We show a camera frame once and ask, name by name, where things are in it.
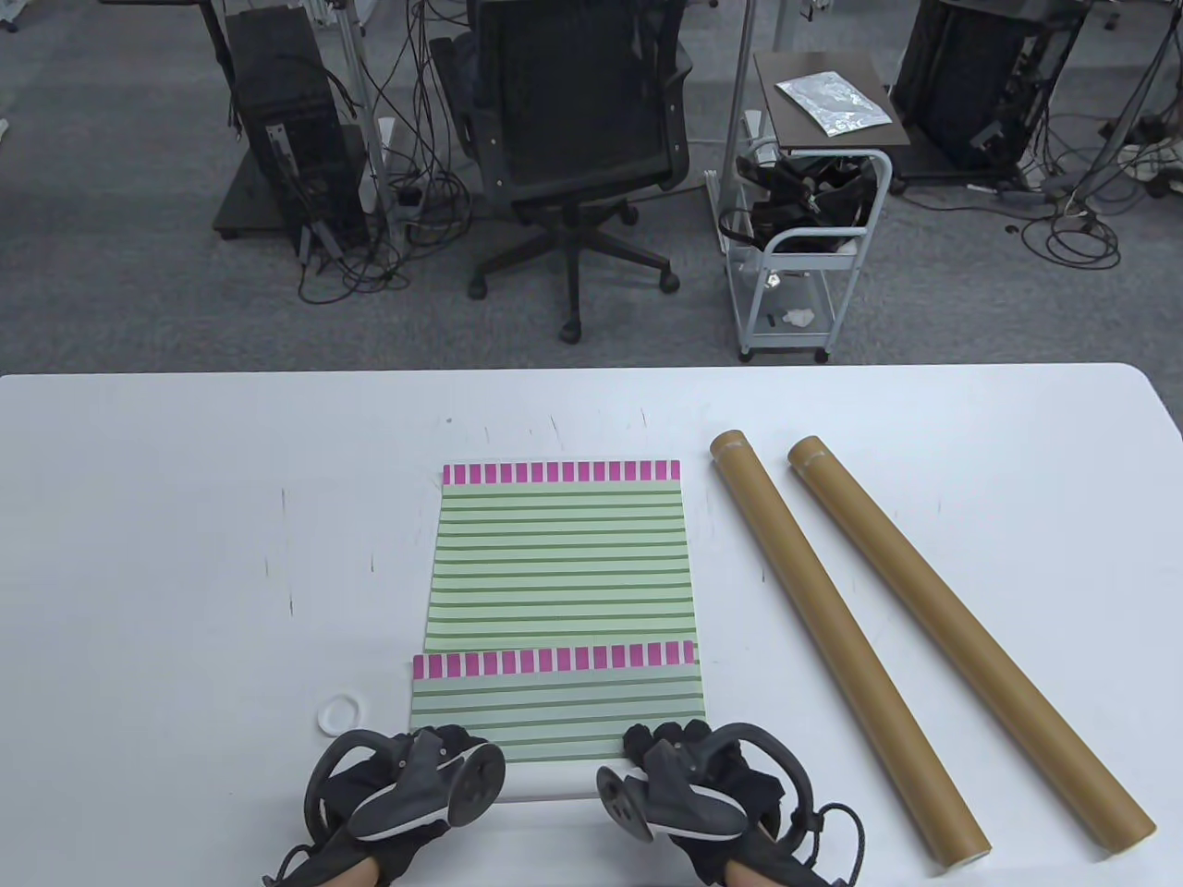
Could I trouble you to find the dark grey floor plate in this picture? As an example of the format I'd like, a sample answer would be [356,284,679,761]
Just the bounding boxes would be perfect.
[213,146,297,241]

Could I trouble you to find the silver plastic bag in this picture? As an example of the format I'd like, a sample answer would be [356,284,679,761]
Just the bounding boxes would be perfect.
[774,71,895,138]

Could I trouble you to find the black office chair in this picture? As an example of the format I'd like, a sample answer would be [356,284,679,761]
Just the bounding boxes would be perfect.
[430,0,694,345]

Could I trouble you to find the black computer tower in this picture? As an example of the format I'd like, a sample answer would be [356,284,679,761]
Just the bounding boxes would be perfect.
[225,7,371,250]
[892,0,1087,181]

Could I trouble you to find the person's left hand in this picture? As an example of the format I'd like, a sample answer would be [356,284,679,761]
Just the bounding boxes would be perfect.
[308,725,506,885]

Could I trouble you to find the brown side table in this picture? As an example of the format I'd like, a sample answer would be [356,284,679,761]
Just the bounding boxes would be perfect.
[753,51,911,151]

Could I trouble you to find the tangle of black cables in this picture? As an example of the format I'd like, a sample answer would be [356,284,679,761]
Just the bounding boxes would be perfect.
[1012,88,1183,271]
[294,0,477,306]

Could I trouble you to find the person's right hand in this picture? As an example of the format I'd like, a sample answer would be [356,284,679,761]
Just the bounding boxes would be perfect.
[622,719,814,867]

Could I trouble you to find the black headset gear pile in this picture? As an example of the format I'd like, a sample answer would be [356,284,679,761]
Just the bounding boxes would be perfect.
[719,152,879,255]

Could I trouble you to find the white power strip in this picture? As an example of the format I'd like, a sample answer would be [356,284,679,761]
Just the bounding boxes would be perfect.
[1123,139,1183,181]

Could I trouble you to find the grey hand tracker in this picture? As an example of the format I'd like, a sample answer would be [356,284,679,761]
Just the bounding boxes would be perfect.
[595,721,816,849]
[302,727,508,844]

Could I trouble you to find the green striped mouse pad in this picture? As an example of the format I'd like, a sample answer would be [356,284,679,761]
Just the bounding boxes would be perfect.
[423,460,696,652]
[409,639,711,803]

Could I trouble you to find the white rolling cart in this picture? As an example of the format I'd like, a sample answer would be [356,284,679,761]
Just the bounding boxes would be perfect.
[707,139,895,363]

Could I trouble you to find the brown cardboard mailing tube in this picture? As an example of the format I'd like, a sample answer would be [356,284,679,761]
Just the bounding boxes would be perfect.
[787,435,1158,853]
[709,428,993,874]

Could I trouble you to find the white plastic tube cap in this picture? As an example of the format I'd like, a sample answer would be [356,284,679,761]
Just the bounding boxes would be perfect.
[316,693,363,738]

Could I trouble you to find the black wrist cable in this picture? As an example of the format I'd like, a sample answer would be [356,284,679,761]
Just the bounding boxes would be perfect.
[263,841,324,887]
[795,802,868,887]

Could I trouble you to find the silver metal frame post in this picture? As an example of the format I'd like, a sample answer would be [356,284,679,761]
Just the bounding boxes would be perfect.
[331,0,408,252]
[719,0,761,218]

